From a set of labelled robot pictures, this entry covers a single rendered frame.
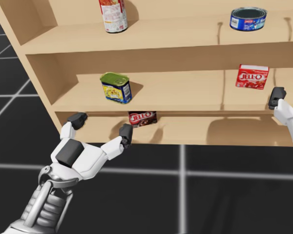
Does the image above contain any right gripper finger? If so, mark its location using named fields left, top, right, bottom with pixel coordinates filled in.
left=268, top=86, right=293, bottom=128

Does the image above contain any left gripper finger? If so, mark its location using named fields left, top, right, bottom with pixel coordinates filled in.
left=100, top=123, right=134, bottom=161
left=60, top=112, right=89, bottom=140

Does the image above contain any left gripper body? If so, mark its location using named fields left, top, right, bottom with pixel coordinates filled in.
left=50, top=138, right=111, bottom=181

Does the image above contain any dark brown carton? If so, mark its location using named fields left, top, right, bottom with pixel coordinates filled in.
left=127, top=111, right=158, bottom=128

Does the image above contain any red and white carton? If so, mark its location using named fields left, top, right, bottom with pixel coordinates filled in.
left=235, top=63, right=270, bottom=91

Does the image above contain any green and blue rectangular can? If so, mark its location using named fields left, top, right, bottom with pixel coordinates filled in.
left=99, top=71, right=133, bottom=105

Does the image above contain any pale wooden shelf unit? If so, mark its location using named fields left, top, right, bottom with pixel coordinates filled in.
left=0, top=0, right=293, bottom=148

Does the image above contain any blue flat can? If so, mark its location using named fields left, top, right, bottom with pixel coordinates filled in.
left=229, top=6, right=268, bottom=31

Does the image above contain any red and white can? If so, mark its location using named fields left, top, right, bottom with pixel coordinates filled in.
left=98, top=0, right=128, bottom=34

